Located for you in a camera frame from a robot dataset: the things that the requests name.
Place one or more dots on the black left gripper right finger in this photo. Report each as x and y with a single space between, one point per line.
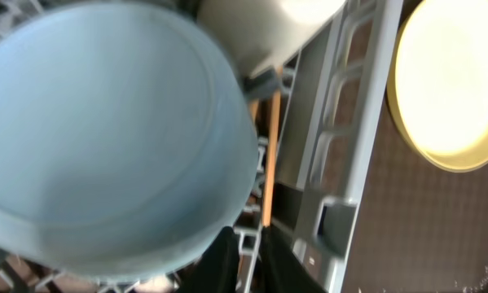
283 272

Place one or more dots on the grey plastic dishwasher rack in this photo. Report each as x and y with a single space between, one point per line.
332 115

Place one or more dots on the light blue bowl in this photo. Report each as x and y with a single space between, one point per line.
126 143

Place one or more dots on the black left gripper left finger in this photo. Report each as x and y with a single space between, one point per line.
217 270

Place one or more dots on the white bowl with rice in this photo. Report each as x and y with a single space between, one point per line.
259 34

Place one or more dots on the dark brown serving tray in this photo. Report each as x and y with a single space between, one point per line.
419 228

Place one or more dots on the yellow plate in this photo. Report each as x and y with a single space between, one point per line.
437 88

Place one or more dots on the wooden chopstick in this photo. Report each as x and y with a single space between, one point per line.
253 110
274 117

